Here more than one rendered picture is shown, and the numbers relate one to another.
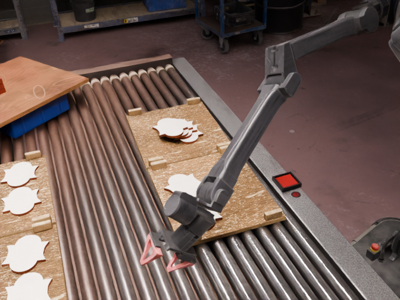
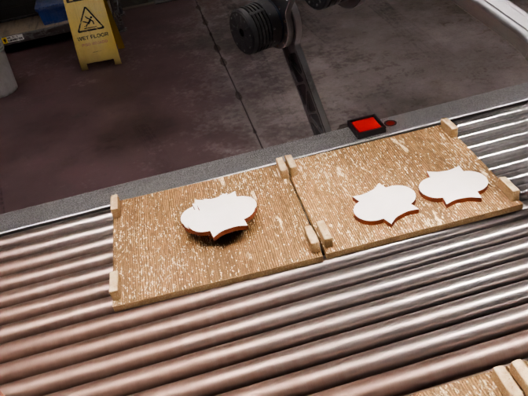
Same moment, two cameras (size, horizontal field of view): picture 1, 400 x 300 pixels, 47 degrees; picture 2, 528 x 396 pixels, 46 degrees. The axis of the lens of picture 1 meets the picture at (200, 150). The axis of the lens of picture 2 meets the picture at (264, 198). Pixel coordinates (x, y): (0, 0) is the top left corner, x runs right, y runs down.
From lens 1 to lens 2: 1.70 m
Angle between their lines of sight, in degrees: 63
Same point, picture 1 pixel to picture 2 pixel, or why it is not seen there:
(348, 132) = not seen: hidden behind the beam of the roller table
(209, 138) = (247, 188)
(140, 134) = (201, 275)
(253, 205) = (425, 146)
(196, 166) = (328, 197)
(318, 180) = not seen: hidden behind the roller
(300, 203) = (408, 120)
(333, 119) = not seen: outside the picture
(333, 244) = (482, 104)
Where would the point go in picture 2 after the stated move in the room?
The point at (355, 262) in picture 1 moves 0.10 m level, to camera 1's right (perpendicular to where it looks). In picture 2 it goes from (507, 93) to (499, 76)
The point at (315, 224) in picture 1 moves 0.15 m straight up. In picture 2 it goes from (448, 112) to (450, 58)
